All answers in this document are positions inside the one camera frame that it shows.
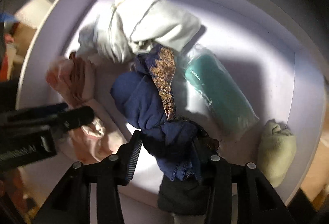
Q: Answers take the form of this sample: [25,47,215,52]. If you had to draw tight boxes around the pink floral garment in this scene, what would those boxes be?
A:
[45,51,127,164]

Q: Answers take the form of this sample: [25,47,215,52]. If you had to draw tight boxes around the teal cloth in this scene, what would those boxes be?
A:
[183,44,259,140]

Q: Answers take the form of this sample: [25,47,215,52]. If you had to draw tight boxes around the navy blue garment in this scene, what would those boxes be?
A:
[110,44,219,181]

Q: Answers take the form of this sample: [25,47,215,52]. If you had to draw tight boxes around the white grey garment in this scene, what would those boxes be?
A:
[76,0,201,63]

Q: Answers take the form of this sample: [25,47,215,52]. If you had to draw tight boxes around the cream yellow sock roll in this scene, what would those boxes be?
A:
[256,120,297,188]

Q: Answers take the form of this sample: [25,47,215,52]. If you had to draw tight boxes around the black folded sock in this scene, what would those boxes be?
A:
[157,175,210,216]

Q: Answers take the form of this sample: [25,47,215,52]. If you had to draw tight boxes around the open white drawer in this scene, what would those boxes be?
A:
[15,0,329,224]

